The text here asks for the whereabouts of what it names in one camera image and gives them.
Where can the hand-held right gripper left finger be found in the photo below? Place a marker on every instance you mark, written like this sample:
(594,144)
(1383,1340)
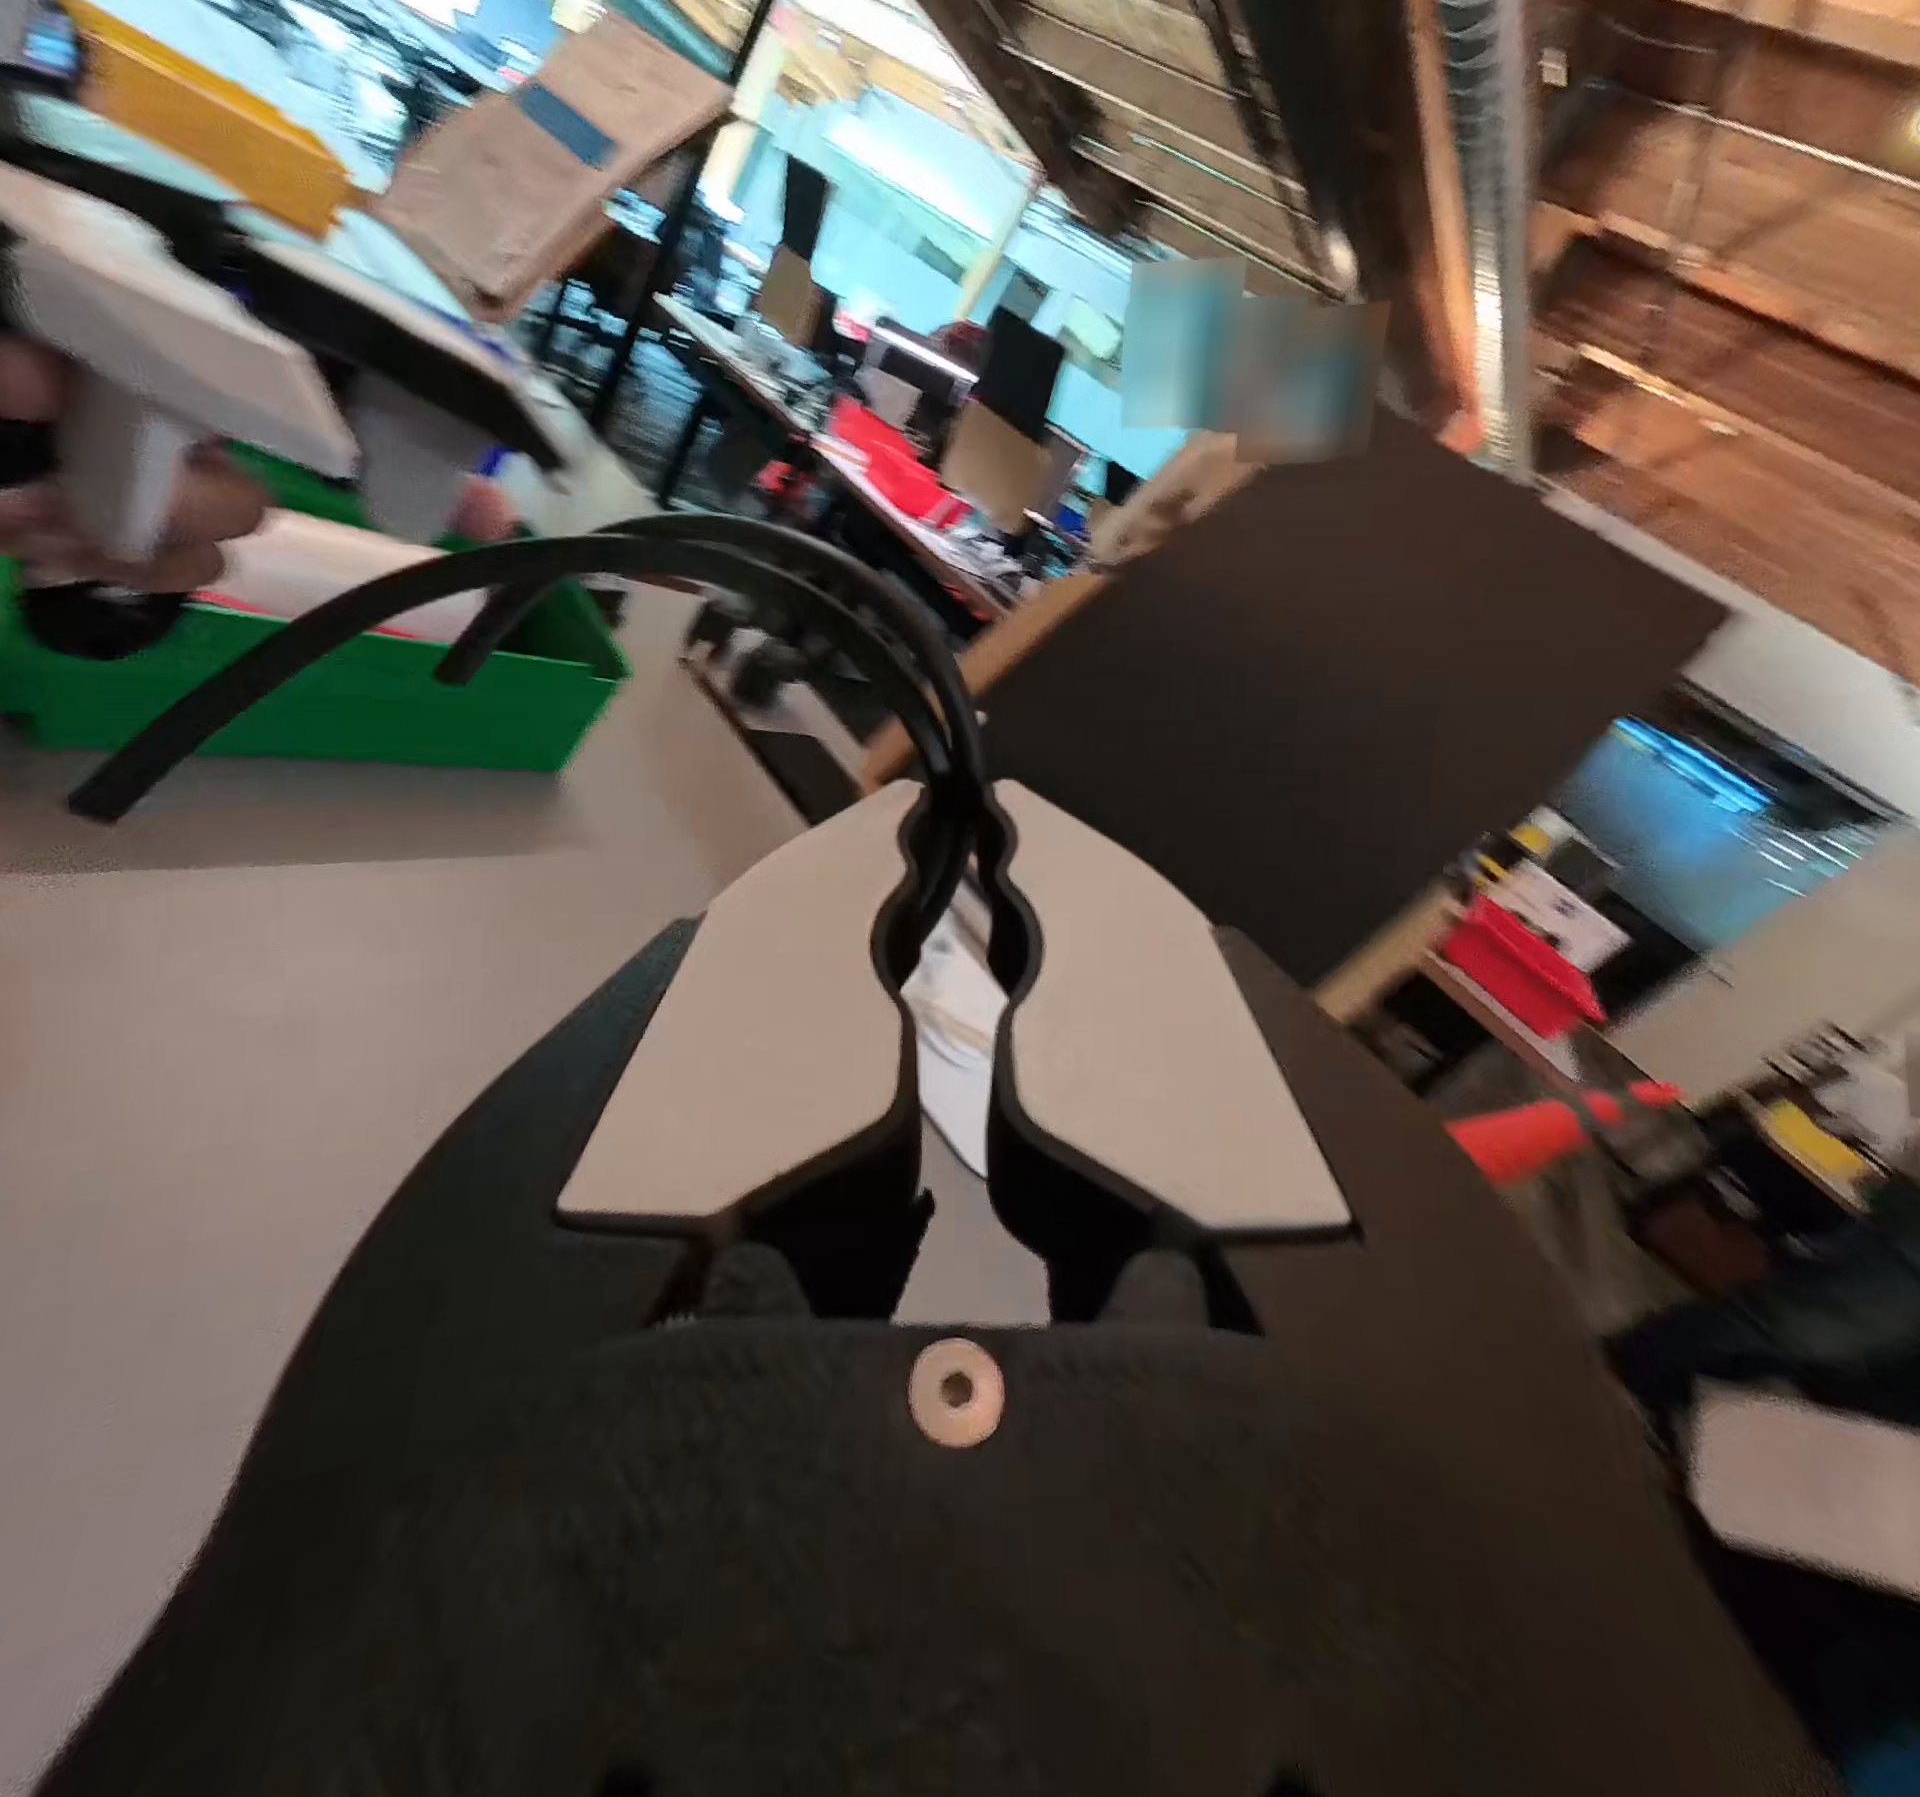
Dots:
(750,1062)

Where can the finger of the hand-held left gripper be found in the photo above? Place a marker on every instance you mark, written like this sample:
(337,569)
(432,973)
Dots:
(136,312)
(411,461)

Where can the green plastic bin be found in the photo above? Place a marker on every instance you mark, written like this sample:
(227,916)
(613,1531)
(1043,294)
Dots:
(375,716)

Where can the red plastic bin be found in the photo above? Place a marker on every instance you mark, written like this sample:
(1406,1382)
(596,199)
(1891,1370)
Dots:
(1524,956)
(885,456)

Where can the cardboard panel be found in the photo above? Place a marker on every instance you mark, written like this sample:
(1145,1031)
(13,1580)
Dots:
(556,162)

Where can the person's left hand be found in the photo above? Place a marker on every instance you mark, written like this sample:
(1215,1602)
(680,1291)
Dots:
(210,515)

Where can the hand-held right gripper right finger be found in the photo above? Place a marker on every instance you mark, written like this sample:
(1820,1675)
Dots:
(1156,1076)

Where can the yellow plastic bin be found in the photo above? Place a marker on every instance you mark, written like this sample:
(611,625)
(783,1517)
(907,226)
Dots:
(210,116)

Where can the white paper roll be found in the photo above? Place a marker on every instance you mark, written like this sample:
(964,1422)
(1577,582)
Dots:
(299,560)

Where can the black floor lamp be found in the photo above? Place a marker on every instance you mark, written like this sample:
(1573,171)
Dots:
(700,162)

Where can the black board with wooden edge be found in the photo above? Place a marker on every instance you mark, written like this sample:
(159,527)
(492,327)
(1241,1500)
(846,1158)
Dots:
(1319,687)

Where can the orange traffic cone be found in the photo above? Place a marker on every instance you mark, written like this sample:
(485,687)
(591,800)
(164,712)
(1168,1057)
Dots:
(1515,1136)

